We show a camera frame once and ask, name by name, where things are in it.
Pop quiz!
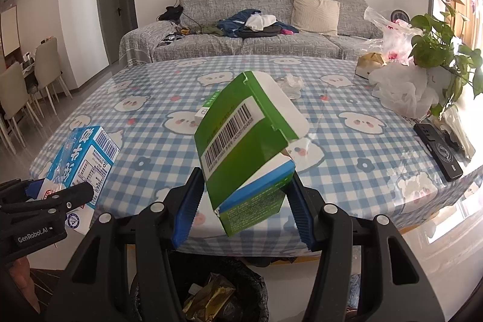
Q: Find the black lined trash bin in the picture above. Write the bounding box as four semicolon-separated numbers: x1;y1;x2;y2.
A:
128;252;269;321

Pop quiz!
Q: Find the pink printed plastic bag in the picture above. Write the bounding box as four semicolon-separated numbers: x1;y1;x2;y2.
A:
361;7;422;65

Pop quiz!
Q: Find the blue checkered tablecloth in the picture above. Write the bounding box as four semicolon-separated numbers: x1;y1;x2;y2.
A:
30;56;482;257

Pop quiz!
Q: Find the white barcode medicine box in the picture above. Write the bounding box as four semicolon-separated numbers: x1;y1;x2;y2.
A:
195;91;220;121

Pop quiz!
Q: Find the tan tissue box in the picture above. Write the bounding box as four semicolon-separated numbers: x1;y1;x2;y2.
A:
355;52;385;79

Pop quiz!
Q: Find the left hand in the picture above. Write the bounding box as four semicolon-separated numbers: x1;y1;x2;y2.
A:
8;257;40;314

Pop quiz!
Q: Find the blue white milk carton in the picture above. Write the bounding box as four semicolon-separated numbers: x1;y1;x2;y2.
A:
37;126;120;234

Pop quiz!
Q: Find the black smartphone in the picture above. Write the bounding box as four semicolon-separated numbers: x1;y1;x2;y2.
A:
414;123;463;181

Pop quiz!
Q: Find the pile of clothes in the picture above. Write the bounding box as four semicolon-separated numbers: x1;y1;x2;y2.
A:
216;9;299;39

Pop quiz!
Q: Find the white plastic bag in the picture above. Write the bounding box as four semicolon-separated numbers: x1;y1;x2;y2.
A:
368;63;439;119

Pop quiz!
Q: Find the gold snack wrapper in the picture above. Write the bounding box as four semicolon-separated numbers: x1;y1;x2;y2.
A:
183;274;236;321

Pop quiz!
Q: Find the grey covered sofa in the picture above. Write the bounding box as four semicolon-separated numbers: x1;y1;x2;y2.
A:
119;0;382;65

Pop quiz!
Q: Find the beige cushion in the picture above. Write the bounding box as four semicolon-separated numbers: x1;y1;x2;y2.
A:
291;0;341;36

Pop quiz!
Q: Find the black bag on sofa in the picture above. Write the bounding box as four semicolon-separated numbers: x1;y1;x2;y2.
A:
157;5;183;23

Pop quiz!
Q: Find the green potted plant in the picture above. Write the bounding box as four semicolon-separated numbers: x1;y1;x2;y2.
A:
409;3;482;117

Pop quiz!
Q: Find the beige dining chair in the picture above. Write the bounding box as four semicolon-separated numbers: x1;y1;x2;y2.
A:
34;37;73;115
1;62;43;155

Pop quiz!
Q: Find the green white carton box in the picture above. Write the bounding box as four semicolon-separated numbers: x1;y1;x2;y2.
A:
195;71;309;236

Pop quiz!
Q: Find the white tissue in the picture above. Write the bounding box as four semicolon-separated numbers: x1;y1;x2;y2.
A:
276;74;305;100

